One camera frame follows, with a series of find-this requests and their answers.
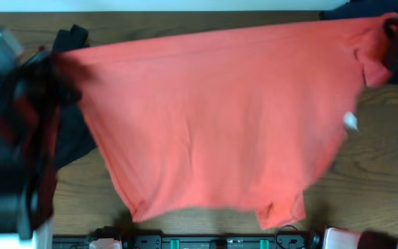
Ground red printed t-shirt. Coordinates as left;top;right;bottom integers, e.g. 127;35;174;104
57;15;390;229

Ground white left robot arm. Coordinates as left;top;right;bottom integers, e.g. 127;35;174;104
0;51;80;248

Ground navy blue folded garment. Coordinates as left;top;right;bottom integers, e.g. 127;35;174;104
319;0;398;20

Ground black t-shirt white logo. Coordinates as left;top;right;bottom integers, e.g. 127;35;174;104
52;24;97;171

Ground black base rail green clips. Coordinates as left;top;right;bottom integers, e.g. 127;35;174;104
52;225;324;249

